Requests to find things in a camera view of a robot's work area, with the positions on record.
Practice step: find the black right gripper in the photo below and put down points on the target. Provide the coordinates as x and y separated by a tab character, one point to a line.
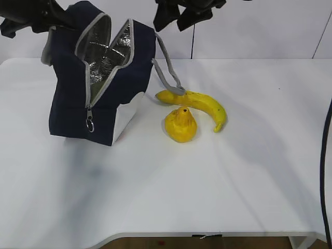
195	12

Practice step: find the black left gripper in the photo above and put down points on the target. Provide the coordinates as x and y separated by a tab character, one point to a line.
39	15

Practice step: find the navy blue lunch bag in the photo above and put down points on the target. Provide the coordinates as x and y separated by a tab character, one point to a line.
100	79

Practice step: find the yellow banana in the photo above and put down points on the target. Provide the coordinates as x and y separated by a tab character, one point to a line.
198	101

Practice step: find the yellow pear-shaped toy fruit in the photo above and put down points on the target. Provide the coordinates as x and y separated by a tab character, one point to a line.
180	125

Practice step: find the white table leg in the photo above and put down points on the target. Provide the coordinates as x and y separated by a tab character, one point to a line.
298	242

